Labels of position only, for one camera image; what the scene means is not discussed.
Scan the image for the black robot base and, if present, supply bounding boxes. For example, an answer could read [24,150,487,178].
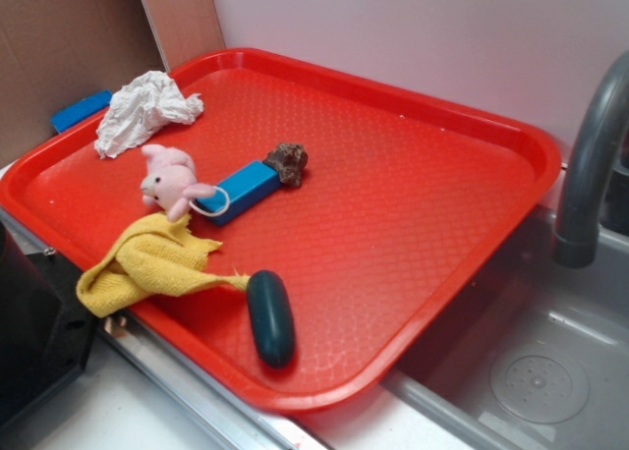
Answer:
[1,227,97,431]

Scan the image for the yellow cloth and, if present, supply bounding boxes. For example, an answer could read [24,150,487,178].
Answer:
[76,213,251,318]

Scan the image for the brown lumpy toy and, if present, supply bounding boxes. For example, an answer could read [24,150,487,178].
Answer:
[262,142,309,189]

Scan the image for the blue rectangular block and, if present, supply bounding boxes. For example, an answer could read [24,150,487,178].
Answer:
[193,160,281,226]

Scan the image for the red plastic tray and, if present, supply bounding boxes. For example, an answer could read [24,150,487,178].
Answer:
[0,47,563,415]

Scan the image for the dark green toy cucumber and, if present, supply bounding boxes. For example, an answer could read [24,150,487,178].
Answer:
[247,270,296,368]

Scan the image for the pink plush bunny toy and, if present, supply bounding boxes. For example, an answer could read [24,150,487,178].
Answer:
[141,144,231,223]

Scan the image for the white crumpled paper towel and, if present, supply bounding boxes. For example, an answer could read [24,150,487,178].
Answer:
[94,71,204,159]

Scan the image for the blue sponge block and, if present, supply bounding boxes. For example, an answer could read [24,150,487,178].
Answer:
[50,89,112,134]

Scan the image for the grey toy sink basin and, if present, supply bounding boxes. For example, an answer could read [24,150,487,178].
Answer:
[383,208,628,449]

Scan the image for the grey toy faucet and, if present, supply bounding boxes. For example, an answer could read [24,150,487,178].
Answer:
[551,52,628,268]

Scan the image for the brown cardboard panel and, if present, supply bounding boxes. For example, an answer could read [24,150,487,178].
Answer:
[1,0,163,165]

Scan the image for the silver metal rail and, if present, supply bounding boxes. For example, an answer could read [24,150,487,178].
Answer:
[0,207,325,450]

